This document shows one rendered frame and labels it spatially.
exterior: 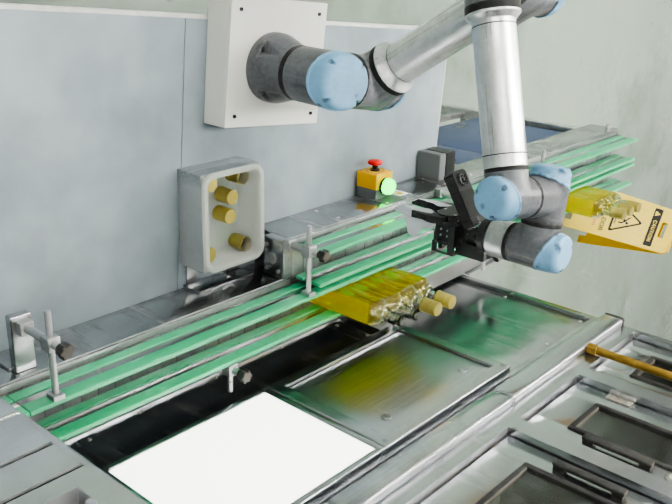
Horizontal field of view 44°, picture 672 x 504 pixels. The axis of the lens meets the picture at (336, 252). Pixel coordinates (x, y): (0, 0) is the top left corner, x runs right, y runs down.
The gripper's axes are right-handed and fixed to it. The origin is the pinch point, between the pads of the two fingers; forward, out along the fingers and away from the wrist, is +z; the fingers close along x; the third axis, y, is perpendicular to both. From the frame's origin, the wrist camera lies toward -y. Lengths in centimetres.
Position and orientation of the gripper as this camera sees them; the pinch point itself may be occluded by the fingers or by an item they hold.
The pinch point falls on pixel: (409, 203)
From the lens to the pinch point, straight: 173.6
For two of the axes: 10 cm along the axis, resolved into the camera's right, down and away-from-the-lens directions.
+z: -7.5, -2.5, 6.2
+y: -0.3, 9.4, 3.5
